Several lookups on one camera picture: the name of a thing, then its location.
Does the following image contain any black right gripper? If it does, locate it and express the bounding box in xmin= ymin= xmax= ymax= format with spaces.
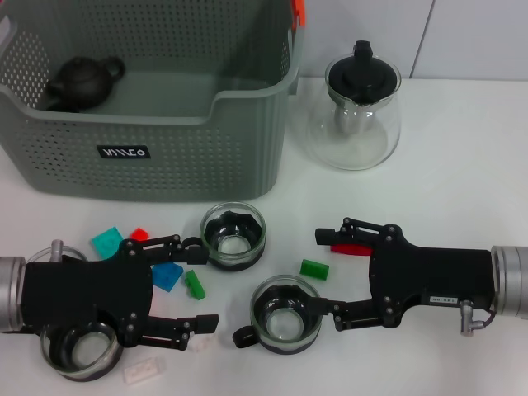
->
xmin=307 ymin=217 xmax=496 ymax=333

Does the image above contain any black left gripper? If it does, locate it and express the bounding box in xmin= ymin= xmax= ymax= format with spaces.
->
xmin=20 ymin=233 xmax=219 ymax=351

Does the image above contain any grey-green perforated storage bin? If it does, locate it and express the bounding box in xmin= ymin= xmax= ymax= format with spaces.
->
xmin=0 ymin=0 xmax=306 ymax=204

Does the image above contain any green stepped toy brick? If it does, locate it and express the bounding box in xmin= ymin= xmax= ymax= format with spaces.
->
xmin=184 ymin=270 xmax=206 ymax=301

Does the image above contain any long dark red brick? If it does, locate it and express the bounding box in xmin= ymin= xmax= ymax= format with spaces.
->
xmin=329 ymin=243 xmax=375 ymax=257

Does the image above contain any green rectangular toy brick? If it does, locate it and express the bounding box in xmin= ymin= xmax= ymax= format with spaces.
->
xmin=299 ymin=258 xmax=330 ymax=281

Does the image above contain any blue flat toy brick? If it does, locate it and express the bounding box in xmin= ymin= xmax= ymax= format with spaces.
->
xmin=150 ymin=263 xmax=185 ymax=293

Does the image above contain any clear white toy brick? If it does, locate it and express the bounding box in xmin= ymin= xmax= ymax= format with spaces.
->
xmin=189 ymin=332 xmax=218 ymax=352

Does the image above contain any white rectangular toy brick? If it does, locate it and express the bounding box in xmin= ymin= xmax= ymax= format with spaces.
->
xmin=122 ymin=357 xmax=166 ymax=387

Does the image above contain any teal flat toy brick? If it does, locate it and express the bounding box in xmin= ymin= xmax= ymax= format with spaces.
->
xmin=90 ymin=226 xmax=125 ymax=261

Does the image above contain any clear glass teapot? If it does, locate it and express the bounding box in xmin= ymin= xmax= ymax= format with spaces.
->
xmin=307 ymin=51 xmax=403 ymax=171

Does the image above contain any black teapot lid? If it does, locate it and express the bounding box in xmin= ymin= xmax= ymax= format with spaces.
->
xmin=328 ymin=40 xmax=397 ymax=104

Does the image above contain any dark clay teapot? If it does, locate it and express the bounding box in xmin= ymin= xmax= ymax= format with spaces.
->
xmin=44 ymin=56 xmax=126 ymax=112

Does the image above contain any right arm silver plug cable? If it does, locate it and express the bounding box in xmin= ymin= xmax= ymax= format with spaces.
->
xmin=459 ymin=299 xmax=496 ymax=337

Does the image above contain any orange bin handle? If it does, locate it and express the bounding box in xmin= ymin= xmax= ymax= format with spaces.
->
xmin=291 ymin=0 xmax=307 ymax=31

